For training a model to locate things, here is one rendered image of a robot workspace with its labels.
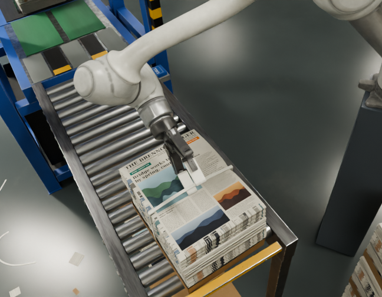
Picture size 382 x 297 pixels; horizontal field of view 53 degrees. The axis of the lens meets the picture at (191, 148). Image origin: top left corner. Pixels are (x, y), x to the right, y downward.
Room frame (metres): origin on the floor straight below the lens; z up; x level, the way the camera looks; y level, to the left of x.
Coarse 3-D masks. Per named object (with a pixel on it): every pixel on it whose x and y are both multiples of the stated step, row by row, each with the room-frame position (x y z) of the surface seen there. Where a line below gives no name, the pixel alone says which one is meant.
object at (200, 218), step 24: (216, 192) 0.63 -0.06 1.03; (240, 192) 0.62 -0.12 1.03; (168, 216) 0.57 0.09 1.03; (192, 216) 0.56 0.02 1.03; (216, 216) 0.55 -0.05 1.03; (240, 216) 0.54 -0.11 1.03; (264, 216) 0.56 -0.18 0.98; (168, 240) 0.50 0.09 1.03; (192, 240) 0.49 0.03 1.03; (216, 240) 0.49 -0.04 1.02; (240, 240) 0.52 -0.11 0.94; (192, 264) 0.45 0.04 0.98; (216, 264) 0.48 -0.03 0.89
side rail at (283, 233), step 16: (160, 80) 1.47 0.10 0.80; (176, 112) 1.24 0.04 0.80; (192, 128) 1.13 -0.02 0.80; (224, 160) 0.93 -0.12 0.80; (240, 176) 0.85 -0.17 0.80; (256, 192) 0.77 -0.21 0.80; (272, 224) 0.64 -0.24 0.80; (272, 240) 0.61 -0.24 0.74; (288, 240) 0.57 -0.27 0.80; (288, 256) 0.56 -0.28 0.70
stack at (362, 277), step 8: (376, 232) 0.57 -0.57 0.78; (376, 240) 0.55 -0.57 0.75; (368, 248) 0.57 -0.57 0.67; (376, 248) 0.54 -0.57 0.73; (376, 256) 0.53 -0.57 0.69; (360, 264) 0.56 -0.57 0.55; (376, 264) 0.51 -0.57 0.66; (360, 272) 0.54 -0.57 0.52; (368, 272) 0.51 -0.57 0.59; (360, 280) 0.52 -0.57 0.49; (368, 280) 0.50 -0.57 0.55; (376, 280) 0.48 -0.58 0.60; (352, 288) 0.55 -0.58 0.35; (360, 288) 0.51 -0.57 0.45; (368, 288) 0.48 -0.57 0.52; (376, 288) 0.46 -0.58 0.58; (344, 296) 0.56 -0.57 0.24; (352, 296) 0.53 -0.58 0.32; (368, 296) 0.46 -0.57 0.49; (376, 296) 0.44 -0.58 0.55
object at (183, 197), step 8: (208, 168) 0.72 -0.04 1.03; (216, 168) 0.72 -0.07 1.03; (216, 176) 0.69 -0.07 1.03; (224, 176) 0.69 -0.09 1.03; (176, 184) 0.67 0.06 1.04; (200, 184) 0.67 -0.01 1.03; (208, 184) 0.66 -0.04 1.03; (168, 192) 0.65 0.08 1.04; (176, 192) 0.65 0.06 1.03; (200, 192) 0.64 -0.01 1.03; (152, 200) 0.63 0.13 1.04; (160, 200) 0.63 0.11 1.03; (176, 200) 0.62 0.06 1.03; (184, 200) 0.62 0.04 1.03; (144, 208) 0.62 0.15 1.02; (152, 208) 0.61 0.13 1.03; (160, 208) 0.60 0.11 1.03; (168, 208) 0.60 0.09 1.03; (152, 216) 0.58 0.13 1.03; (152, 224) 0.59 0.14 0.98
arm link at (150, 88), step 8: (144, 64) 0.91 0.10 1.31; (144, 72) 0.86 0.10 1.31; (152, 72) 0.89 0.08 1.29; (144, 80) 0.83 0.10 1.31; (152, 80) 0.85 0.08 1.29; (144, 88) 0.82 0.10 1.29; (152, 88) 0.83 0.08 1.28; (160, 88) 0.85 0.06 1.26; (144, 96) 0.81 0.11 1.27; (152, 96) 0.82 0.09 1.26; (160, 96) 0.82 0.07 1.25; (128, 104) 0.80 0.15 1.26; (136, 104) 0.81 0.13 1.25
